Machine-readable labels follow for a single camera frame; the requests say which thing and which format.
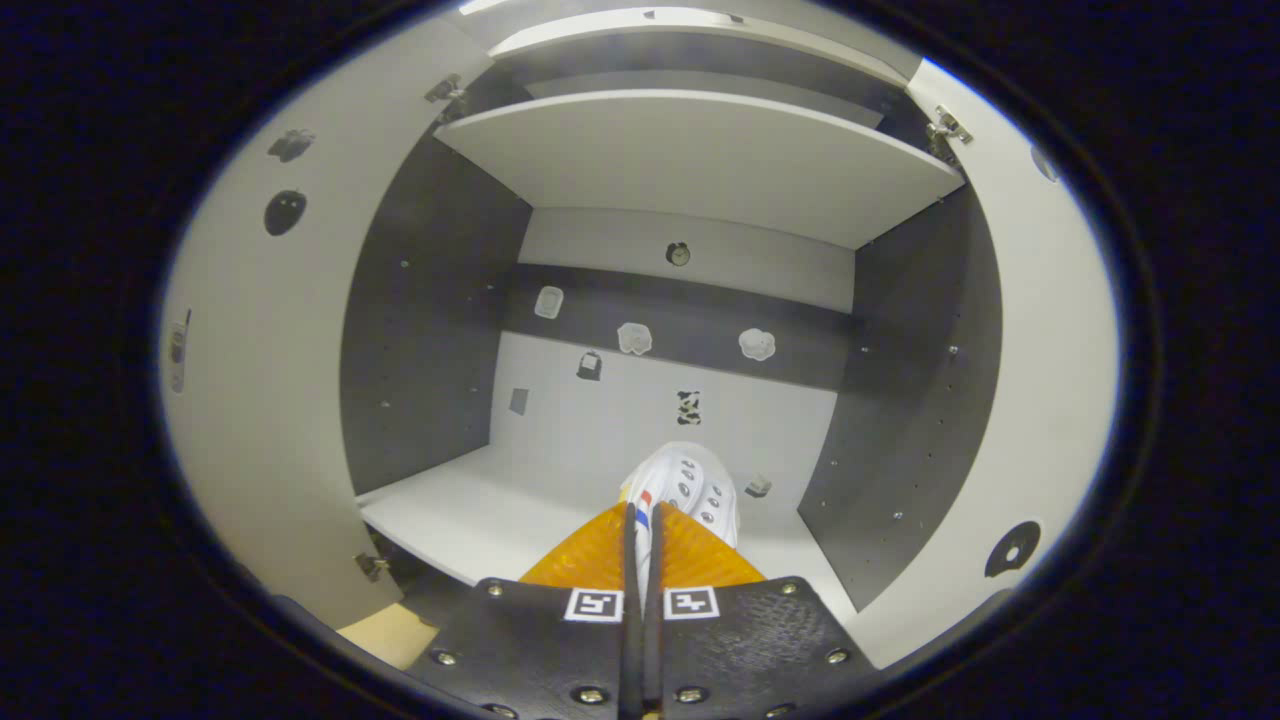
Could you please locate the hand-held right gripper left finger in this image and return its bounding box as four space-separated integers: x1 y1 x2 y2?
405 502 643 720

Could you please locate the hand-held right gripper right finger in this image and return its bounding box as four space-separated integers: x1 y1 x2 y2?
642 502 881 720

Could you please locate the white shoe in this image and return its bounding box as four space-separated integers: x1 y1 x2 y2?
620 442 741 601

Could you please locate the white shoe cabinet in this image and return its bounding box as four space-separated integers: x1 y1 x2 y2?
340 5 1006 616

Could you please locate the white shoe cabinet door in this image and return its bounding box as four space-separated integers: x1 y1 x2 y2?
845 58 1121 671
160 15 498 633

